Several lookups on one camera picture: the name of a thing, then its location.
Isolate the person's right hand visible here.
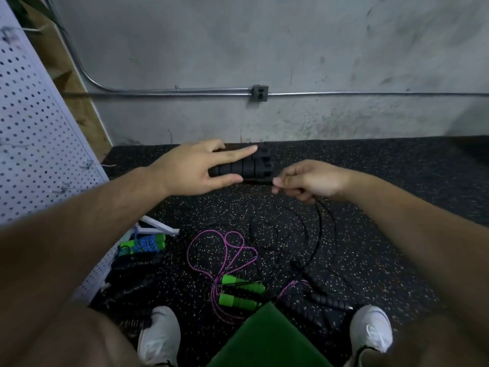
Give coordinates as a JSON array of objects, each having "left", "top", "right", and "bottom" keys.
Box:
[{"left": 272, "top": 160, "right": 352, "bottom": 205}]

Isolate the person's left hand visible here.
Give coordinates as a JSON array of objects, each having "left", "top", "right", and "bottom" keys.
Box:
[{"left": 149, "top": 139, "right": 259, "bottom": 198}]

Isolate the blue green-handled jump rope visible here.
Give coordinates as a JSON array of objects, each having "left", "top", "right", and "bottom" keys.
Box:
[{"left": 118, "top": 233, "right": 168, "bottom": 255}]

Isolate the pile of jump ropes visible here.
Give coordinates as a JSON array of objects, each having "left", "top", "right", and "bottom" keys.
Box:
[{"left": 185, "top": 218, "right": 360, "bottom": 327}]

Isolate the white pegboard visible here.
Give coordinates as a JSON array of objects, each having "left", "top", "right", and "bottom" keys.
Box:
[{"left": 0, "top": 0, "right": 116, "bottom": 304}]

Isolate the person's right forearm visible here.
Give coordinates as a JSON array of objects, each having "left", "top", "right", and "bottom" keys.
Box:
[{"left": 340, "top": 170, "right": 489, "bottom": 356}]

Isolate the person's left forearm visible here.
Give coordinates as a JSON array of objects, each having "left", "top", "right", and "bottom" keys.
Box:
[{"left": 0, "top": 168, "right": 171, "bottom": 367}]

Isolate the white pegboard stand foot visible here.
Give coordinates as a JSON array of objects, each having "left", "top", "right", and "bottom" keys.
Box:
[{"left": 138, "top": 215, "right": 180, "bottom": 236}]

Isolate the person's left leg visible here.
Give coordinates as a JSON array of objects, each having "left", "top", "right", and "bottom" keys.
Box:
[{"left": 19, "top": 302, "right": 146, "bottom": 367}]

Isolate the person's leg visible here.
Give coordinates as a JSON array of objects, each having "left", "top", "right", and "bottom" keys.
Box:
[
  {"left": 374, "top": 316, "right": 489, "bottom": 367},
  {"left": 19, "top": 302, "right": 146, "bottom": 367}
]

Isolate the person's right leg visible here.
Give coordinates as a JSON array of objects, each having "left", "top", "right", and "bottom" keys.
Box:
[{"left": 374, "top": 316, "right": 489, "bottom": 367}]

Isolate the metal conduit pipe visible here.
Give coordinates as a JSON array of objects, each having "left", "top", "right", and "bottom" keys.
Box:
[{"left": 46, "top": 0, "right": 489, "bottom": 98}]

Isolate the white right shoe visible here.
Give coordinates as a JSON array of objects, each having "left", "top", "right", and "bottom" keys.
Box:
[{"left": 345, "top": 304, "right": 394, "bottom": 367}]

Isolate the white shoe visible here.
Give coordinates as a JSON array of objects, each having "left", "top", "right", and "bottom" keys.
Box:
[
  {"left": 138, "top": 305, "right": 182, "bottom": 367},
  {"left": 345, "top": 304, "right": 394, "bottom": 367}
]

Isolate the white left shoe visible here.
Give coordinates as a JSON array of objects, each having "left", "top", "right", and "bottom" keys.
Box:
[{"left": 138, "top": 305, "right": 182, "bottom": 367}]

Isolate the green potted plant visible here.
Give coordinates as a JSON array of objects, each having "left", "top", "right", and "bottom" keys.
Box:
[{"left": 6, "top": 0, "right": 48, "bottom": 16}]

